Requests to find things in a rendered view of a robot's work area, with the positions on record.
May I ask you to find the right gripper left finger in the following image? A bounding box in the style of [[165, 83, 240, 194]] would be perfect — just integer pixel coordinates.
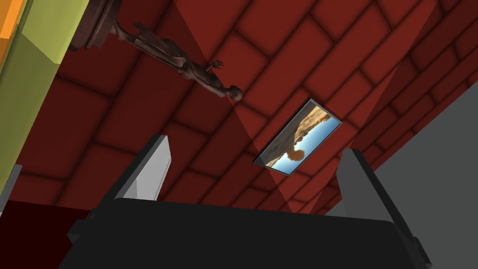
[[101, 134, 172, 204]]

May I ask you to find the brown human figure statue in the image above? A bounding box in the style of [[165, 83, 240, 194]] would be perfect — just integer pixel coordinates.
[[68, 0, 243, 102]]

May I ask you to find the yellow-green cabinet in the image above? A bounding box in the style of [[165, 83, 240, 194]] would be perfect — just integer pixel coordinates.
[[0, 0, 90, 195]]

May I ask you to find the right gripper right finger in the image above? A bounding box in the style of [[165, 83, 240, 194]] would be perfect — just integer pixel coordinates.
[[325, 148, 396, 225]]

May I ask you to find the framed desert landscape picture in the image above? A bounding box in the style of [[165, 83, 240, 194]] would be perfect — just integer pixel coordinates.
[[253, 98, 344, 176]]

